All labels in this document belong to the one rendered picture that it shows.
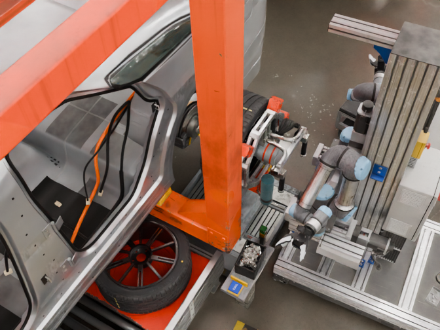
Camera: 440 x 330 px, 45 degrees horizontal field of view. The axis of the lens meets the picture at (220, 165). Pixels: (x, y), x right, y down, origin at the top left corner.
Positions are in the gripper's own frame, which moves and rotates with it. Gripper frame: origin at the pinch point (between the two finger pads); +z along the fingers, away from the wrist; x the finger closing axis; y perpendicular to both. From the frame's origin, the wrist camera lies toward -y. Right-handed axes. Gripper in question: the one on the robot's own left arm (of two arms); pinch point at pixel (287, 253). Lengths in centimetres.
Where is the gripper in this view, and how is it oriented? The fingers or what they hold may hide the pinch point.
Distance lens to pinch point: 273.2
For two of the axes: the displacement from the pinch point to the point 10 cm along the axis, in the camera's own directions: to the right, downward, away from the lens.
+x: -7.5, -4.2, 5.2
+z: -6.5, 6.1, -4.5
